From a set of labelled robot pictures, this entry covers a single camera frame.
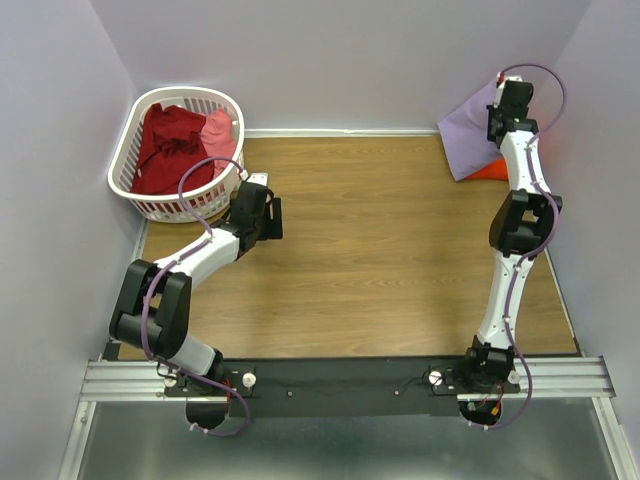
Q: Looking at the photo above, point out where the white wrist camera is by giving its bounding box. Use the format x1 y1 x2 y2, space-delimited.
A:
239 170 269 187
492 72 523 108

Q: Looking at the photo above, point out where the pink t shirt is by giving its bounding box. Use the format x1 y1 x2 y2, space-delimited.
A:
200 108 237 178

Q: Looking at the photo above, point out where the dark red t shirt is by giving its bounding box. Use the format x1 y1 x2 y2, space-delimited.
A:
130 103 207 196

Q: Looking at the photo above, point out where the white plastic laundry basket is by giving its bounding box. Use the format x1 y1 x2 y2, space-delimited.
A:
107 86 245 223

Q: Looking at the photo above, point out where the lavender t shirt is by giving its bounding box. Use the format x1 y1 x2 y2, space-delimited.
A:
438 80 503 182

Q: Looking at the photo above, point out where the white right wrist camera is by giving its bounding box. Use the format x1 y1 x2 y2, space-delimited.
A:
492 72 523 108

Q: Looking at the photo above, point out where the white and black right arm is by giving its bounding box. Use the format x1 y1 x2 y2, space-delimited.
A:
459 74 563 392

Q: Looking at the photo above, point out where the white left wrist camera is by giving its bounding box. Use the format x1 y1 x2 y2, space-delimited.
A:
239 170 269 187

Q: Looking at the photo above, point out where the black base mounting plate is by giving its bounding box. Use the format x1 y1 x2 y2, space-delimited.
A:
161 355 520 420

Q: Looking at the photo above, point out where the folded orange t shirt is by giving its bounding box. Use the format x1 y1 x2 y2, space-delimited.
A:
466 158 509 181

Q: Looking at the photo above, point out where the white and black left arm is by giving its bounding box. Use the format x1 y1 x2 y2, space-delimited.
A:
109 173 283 395

